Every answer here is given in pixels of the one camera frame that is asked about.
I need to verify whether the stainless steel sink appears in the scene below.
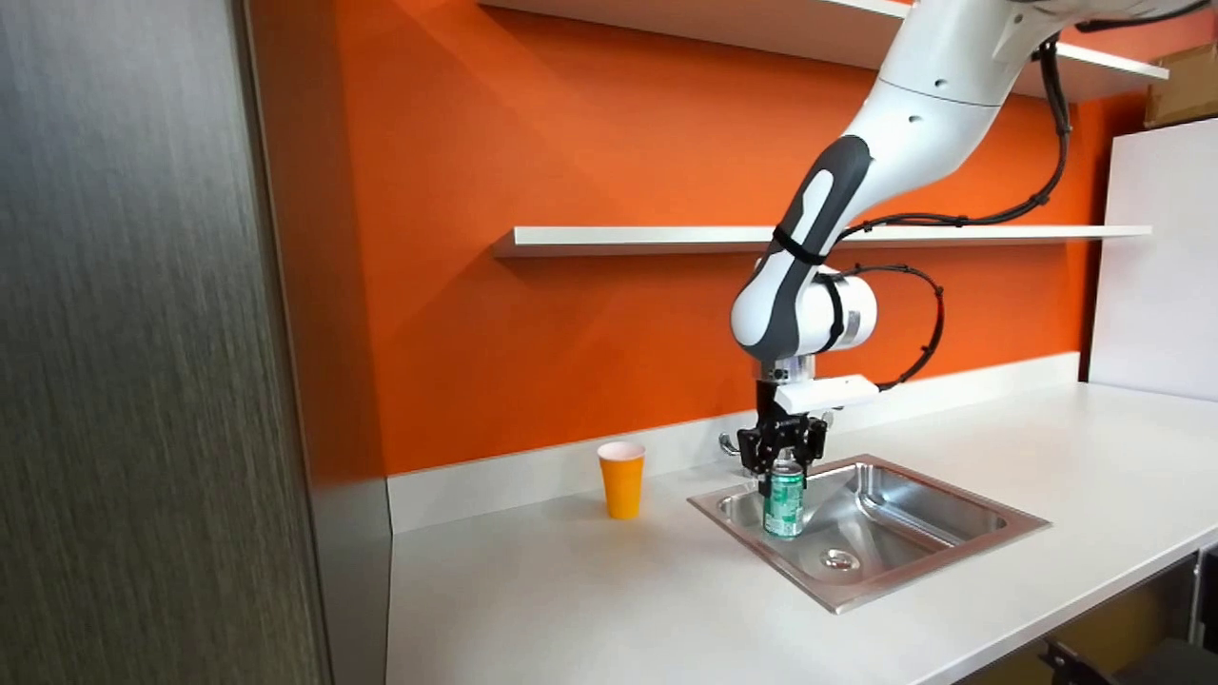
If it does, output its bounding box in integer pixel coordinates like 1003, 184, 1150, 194
692, 455, 1044, 612

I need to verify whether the black chair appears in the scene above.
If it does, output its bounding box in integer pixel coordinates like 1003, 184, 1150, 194
1039, 638, 1218, 685

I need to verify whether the grey wood cabinet panel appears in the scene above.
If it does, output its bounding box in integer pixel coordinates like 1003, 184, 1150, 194
0, 0, 391, 685

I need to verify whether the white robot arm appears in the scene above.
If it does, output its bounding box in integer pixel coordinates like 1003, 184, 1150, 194
730, 0, 1209, 475

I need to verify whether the orange paper cup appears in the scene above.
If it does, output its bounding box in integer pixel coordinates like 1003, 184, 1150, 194
597, 441, 641, 520

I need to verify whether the lower white wall shelf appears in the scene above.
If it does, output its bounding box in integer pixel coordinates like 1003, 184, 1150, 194
492, 219, 1158, 263

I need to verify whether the cardboard box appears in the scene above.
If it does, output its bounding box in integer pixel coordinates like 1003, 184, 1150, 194
1145, 40, 1218, 126

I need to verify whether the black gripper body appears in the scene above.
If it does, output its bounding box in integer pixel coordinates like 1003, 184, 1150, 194
749, 381, 814, 468

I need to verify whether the green soda can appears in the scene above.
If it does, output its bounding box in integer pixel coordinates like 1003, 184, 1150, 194
762, 447, 806, 539

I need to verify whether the upper white wall shelf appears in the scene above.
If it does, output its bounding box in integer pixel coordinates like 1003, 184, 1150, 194
480, 0, 1167, 99

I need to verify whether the white wall shelf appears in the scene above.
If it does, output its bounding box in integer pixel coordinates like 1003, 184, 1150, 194
480, 0, 1167, 99
492, 219, 1158, 263

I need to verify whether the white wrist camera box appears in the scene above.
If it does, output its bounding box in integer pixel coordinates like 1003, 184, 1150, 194
771, 374, 875, 413

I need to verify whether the sink drain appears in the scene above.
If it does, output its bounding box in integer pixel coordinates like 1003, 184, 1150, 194
820, 549, 858, 572

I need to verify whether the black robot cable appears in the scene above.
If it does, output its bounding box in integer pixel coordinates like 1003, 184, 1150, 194
832, 34, 1077, 395

